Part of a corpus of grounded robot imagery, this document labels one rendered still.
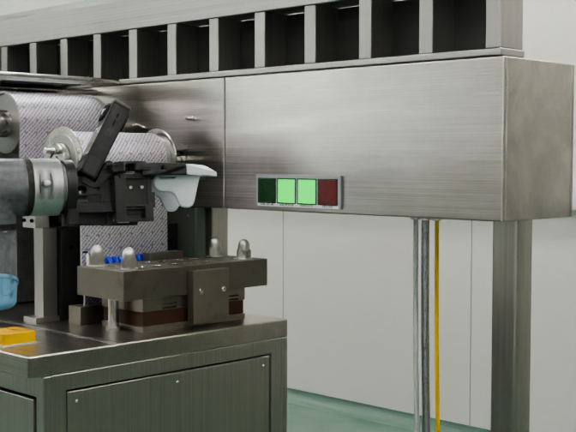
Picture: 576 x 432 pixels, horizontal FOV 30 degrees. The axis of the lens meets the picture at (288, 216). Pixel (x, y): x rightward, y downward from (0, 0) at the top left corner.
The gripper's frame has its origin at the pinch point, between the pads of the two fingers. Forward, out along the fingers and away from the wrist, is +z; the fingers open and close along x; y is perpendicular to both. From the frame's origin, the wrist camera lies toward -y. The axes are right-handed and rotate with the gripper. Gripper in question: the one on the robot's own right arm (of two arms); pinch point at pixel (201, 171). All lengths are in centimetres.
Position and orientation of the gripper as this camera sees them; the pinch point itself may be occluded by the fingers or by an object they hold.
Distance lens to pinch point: 151.3
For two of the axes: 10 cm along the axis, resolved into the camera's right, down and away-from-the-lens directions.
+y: 0.6, 10.0, -0.7
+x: 4.5, -0.9, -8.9
